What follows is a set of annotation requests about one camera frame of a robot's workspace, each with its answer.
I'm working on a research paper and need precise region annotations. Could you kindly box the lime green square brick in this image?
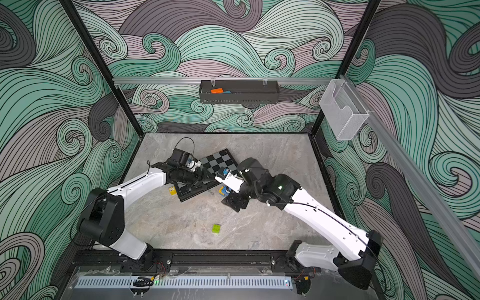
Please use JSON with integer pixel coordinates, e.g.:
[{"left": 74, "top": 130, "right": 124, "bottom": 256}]
[{"left": 212, "top": 224, "right": 221, "bottom": 234}]

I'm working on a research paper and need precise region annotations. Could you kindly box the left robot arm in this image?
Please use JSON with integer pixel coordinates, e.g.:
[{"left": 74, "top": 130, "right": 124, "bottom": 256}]
[{"left": 76, "top": 148, "right": 215, "bottom": 261}]

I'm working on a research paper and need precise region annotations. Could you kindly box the aluminium rail right wall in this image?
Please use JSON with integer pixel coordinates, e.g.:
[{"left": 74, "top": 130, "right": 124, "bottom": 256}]
[{"left": 339, "top": 75, "right": 480, "bottom": 278}]

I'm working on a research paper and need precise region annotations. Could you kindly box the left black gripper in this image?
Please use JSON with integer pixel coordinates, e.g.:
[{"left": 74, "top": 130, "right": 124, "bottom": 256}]
[{"left": 178, "top": 167, "right": 217, "bottom": 192}]

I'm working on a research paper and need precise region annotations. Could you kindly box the light blue long brick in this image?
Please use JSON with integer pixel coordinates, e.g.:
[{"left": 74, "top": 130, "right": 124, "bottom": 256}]
[{"left": 218, "top": 186, "right": 231, "bottom": 197}]

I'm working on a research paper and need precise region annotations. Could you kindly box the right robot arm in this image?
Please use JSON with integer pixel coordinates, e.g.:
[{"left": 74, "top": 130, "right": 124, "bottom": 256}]
[{"left": 215, "top": 157, "right": 383, "bottom": 290}]

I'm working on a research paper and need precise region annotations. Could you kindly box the black wall tray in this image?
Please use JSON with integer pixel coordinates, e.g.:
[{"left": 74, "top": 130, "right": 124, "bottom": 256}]
[{"left": 199, "top": 81, "right": 280, "bottom": 105}]

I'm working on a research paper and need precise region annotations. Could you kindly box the orange block in tray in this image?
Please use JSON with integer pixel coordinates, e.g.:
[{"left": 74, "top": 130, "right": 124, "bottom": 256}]
[{"left": 210, "top": 88, "right": 224, "bottom": 94}]

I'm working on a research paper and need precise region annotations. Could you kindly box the white slotted cable duct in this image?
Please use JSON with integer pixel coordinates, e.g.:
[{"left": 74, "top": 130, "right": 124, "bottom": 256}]
[{"left": 74, "top": 276, "right": 293, "bottom": 291}]

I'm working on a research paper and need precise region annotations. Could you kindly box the aluminium rail wall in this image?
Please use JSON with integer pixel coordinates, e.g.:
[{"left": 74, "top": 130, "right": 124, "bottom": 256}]
[
  {"left": 339, "top": 75, "right": 480, "bottom": 278},
  {"left": 112, "top": 76, "right": 332, "bottom": 86}
]

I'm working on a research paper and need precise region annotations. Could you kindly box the black grey chessboard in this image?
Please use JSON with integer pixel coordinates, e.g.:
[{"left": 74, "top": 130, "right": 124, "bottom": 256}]
[{"left": 174, "top": 148, "right": 238, "bottom": 202}]

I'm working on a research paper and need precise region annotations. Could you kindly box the yellow brick by chessboard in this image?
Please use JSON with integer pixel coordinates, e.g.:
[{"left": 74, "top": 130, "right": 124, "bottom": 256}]
[{"left": 169, "top": 186, "right": 177, "bottom": 195}]

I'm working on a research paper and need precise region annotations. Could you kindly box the clear plastic wall bin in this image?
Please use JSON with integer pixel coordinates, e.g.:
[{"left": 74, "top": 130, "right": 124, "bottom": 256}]
[{"left": 319, "top": 79, "right": 370, "bottom": 141}]

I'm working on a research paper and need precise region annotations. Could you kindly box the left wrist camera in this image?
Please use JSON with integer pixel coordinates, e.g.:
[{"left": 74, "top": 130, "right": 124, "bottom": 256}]
[{"left": 169, "top": 148, "right": 201, "bottom": 172}]

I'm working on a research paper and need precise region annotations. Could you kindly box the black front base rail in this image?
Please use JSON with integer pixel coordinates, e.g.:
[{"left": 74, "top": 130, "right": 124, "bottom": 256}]
[{"left": 72, "top": 249, "right": 327, "bottom": 275}]

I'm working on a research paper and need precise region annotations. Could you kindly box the aluminium rail back wall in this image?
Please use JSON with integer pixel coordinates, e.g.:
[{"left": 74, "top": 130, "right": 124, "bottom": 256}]
[{"left": 112, "top": 76, "right": 332, "bottom": 86}]

